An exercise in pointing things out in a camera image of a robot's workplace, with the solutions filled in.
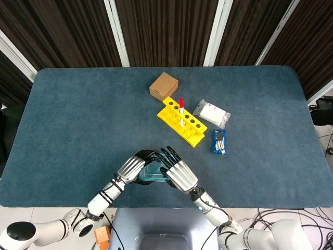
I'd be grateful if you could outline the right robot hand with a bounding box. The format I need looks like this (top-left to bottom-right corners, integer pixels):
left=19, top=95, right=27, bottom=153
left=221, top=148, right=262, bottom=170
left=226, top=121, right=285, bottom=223
left=159, top=145, right=199, bottom=193

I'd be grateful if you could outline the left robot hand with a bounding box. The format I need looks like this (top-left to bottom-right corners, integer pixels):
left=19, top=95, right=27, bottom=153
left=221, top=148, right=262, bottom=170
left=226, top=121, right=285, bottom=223
left=116, top=149, right=160, bottom=186

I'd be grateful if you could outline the teal plastic container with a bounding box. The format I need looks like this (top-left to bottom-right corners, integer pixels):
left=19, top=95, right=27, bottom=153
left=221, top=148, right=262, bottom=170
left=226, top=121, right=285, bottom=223
left=138, top=153, right=170, bottom=182

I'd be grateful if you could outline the brown cardboard box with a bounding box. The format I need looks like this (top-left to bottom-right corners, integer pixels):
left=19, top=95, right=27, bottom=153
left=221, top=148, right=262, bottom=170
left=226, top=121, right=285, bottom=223
left=149, top=71, right=180, bottom=102

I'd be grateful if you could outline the blue cookie packet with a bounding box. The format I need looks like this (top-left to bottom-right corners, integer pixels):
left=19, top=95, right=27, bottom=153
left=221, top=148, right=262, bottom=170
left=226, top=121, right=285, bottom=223
left=212, top=129, right=227, bottom=156

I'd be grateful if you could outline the yellow test tube rack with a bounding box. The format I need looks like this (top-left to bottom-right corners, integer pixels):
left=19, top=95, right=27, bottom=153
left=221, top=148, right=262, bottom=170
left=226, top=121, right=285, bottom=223
left=157, top=96, right=208, bottom=148

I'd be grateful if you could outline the grey robot torso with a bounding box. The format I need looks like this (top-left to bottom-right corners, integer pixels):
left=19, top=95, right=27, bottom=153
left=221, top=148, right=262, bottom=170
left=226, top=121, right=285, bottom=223
left=108, top=207, right=221, bottom=250

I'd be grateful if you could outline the red capped test tube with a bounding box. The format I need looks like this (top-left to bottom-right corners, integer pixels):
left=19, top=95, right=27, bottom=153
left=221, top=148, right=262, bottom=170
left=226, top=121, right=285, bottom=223
left=179, top=97, right=185, bottom=127

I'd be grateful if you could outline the white tissue pack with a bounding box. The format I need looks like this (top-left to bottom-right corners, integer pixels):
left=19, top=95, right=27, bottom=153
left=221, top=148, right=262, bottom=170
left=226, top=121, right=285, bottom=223
left=193, top=99, right=232, bottom=129

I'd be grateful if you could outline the blue table mat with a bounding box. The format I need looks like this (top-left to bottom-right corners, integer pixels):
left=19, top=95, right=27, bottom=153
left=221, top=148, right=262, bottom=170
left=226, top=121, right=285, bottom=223
left=0, top=65, right=333, bottom=209

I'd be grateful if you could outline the orange block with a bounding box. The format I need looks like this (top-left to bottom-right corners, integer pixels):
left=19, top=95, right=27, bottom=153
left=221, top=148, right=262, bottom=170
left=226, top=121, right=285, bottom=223
left=94, top=225, right=111, bottom=250

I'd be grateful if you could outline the black device on floor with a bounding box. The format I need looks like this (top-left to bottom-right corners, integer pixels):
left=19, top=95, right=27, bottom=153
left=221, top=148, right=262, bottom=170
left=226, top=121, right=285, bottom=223
left=308, top=95, right=333, bottom=127

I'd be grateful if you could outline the black cable bundle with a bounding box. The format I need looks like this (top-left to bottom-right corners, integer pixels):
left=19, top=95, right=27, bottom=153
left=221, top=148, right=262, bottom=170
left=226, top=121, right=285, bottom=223
left=239, top=207, right=333, bottom=250

